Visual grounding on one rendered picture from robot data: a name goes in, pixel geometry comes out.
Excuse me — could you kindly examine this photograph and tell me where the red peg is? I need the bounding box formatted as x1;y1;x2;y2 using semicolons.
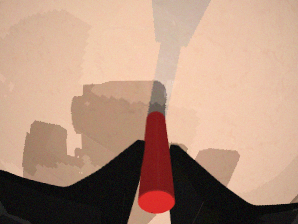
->
137;112;176;213

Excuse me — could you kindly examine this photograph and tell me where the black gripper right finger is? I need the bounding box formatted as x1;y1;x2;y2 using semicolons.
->
169;144;298;224

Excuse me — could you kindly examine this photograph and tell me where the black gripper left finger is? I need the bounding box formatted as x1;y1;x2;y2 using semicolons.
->
0;139;145;224

